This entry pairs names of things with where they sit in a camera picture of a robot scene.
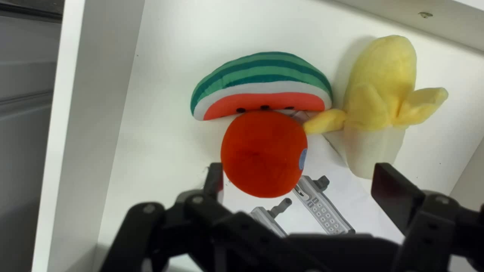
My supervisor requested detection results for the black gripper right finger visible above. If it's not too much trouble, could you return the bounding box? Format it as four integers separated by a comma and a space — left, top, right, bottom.
369, 161, 484, 272

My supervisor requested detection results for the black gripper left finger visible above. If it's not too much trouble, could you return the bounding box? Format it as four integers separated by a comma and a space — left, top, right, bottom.
98, 161, 304, 272

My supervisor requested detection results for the white drawer with wood front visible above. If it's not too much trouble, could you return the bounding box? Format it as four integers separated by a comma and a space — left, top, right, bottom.
30, 0, 484, 272

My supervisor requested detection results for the white paper manual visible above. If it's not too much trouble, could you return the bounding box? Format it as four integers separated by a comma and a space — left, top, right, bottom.
221, 135, 405, 245

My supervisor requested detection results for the yellow banana plush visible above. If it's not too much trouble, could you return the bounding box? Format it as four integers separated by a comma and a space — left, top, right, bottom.
303, 34, 451, 182

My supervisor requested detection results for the white appliance with black panel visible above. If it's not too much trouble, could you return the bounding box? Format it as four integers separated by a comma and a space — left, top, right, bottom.
0, 0, 65, 272

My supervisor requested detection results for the watermelon slice plush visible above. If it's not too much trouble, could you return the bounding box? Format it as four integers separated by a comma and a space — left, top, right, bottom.
189, 50, 334, 123

